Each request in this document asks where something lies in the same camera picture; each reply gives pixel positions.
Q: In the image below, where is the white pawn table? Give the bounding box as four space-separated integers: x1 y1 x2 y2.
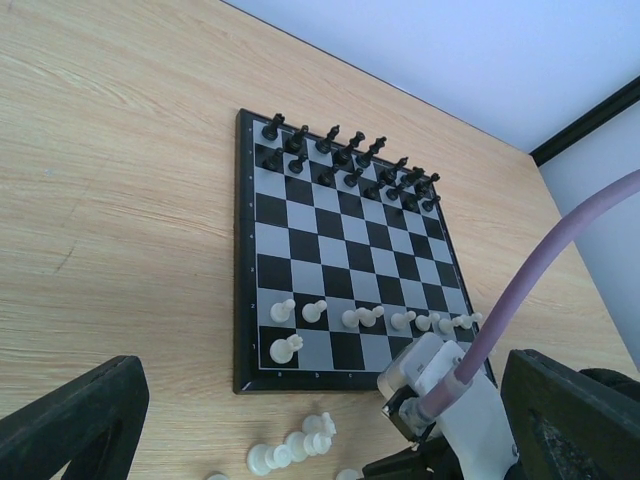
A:
247 444 292 476
270 299 296 323
336 469 359 480
285 431 332 463
269 334 303 364
341 310 361 329
356 305 384 328
302 412 337 438
206 472 229 480

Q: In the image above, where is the black back row piece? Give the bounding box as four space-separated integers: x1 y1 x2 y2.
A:
332 131 366 166

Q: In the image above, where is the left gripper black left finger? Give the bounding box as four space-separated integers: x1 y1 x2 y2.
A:
1 355 149 479

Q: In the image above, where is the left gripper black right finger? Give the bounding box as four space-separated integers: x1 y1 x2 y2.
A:
501 349 639 479

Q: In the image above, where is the white pawn board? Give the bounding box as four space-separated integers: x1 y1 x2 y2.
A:
454 312 483 330
302 300 327 323
414 313 441 332

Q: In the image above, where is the black white chess board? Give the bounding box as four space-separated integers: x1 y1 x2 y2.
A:
233 109 478 394

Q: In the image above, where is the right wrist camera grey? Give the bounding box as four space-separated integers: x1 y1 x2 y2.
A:
377 332 465 442

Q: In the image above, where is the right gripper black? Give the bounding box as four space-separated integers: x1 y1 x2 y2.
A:
362 371 520 479

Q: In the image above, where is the black pawn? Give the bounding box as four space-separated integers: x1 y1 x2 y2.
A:
385 183 406 201
317 165 339 187
262 147 284 172
362 180 386 200
288 153 308 174
344 167 364 188

